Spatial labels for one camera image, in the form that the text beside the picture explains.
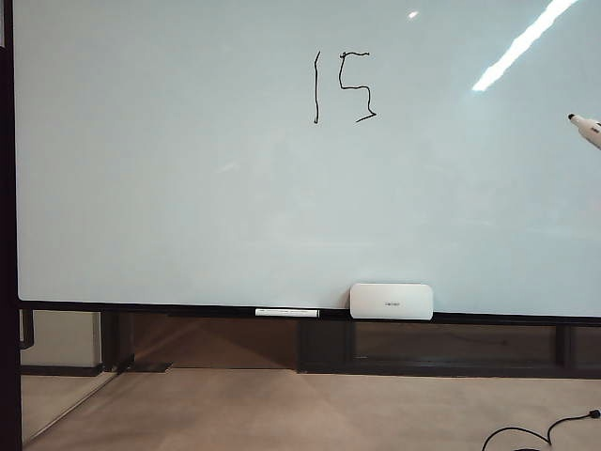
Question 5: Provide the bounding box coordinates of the black whiteboard stand frame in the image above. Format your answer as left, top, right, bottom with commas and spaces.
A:
18, 298, 601, 378

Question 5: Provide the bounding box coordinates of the black power cable with plug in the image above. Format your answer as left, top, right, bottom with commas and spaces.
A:
481, 408, 601, 451

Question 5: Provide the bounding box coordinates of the dark bent pipe bracket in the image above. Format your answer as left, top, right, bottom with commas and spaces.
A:
17, 308, 36, 350

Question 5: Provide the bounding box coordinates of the white marker with black cap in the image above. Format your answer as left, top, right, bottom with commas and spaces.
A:
254, 307, 323, 318

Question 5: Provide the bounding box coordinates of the dark vertical door frame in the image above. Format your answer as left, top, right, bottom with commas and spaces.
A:
0, 0, 23, 451

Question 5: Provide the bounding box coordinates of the white rounded whiteboard eraser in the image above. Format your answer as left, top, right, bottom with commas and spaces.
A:
348, 282, 434, 323

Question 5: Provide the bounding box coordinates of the large white glass whiteboard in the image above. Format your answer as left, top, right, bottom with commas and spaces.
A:
9, 0, 601, 318

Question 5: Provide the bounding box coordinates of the white marker pen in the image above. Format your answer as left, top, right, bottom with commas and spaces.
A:
567, 113, 601, 152

